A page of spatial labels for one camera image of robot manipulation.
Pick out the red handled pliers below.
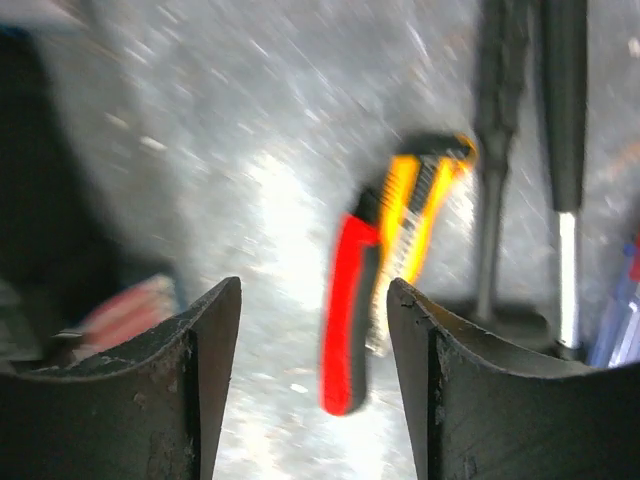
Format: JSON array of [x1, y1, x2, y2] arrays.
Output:
[[319, 187, 381, 417]]

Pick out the black t-handle wrench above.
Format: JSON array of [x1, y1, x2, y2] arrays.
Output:
[[464, 1, 550, 350]]

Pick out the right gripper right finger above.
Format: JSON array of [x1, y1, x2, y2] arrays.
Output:
[[387, 279, 639, 479]]

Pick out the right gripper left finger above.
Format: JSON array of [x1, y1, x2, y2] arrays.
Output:
[[1, 277, 242, 479]]

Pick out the black plastic toolbox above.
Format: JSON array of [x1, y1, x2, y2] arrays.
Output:
[[1, 28, 184, 372]]

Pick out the blue yellow screwdriver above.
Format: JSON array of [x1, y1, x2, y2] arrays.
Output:
[[587, 234, 639, 368]]

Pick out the steel claw hammer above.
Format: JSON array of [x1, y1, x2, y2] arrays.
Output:
[[538, 1, 588, 362]]

